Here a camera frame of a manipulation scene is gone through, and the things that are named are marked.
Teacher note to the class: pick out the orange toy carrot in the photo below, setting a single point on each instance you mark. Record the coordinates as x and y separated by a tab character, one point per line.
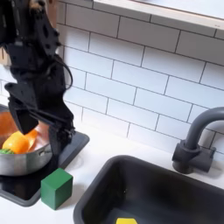
17	143

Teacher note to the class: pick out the steel pot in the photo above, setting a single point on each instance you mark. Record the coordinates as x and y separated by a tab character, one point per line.
23	163

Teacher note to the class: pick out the green block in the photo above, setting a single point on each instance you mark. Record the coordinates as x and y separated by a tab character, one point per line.
55	189

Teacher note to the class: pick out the yellow block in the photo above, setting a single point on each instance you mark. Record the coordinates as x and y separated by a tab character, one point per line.
126	221

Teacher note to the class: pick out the black stove top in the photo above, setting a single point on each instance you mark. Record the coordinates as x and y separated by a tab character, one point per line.
75	143

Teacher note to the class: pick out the wooden spatula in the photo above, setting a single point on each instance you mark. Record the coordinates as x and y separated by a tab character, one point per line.
3	58

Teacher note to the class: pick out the dark grey sink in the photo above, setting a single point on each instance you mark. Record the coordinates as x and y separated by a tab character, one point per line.
163	180

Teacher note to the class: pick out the dark grey tap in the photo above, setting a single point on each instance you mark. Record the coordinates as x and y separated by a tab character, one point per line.
189	154

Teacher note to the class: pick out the wooden wall shelf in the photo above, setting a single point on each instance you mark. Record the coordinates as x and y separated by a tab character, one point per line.
163	11

